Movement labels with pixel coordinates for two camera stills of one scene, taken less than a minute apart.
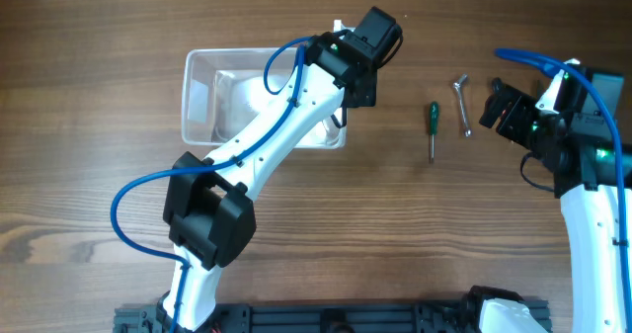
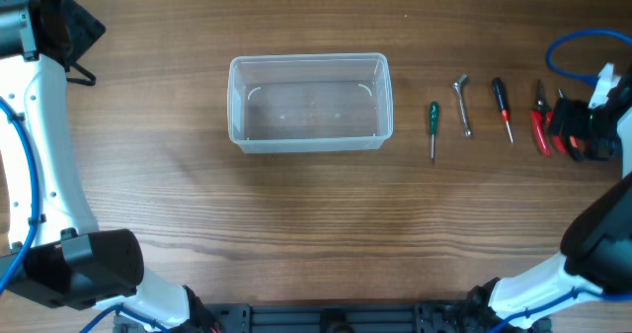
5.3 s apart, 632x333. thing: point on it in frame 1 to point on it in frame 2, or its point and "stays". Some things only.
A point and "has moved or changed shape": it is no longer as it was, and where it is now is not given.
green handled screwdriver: [434, 127] stays
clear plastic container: [223, 88] has moved or changed shape
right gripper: [510, 125] to [581, 111]
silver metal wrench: [458, 86] stays
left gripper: [369, 96] to [87, 29]
